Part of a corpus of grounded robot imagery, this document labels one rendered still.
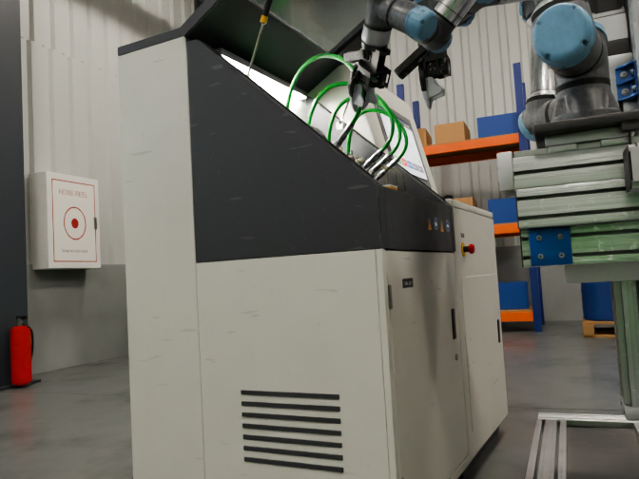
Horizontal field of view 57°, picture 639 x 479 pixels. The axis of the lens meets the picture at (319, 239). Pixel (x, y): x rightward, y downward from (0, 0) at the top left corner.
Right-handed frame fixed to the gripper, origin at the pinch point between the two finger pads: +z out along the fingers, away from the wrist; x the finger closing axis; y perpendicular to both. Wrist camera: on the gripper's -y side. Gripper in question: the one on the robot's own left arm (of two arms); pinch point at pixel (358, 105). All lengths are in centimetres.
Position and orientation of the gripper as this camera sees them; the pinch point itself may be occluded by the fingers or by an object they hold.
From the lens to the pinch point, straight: 177.0
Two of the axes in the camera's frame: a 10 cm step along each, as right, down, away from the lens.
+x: 8.6, -2.4, 4.5
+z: -1.3, 7.6, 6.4
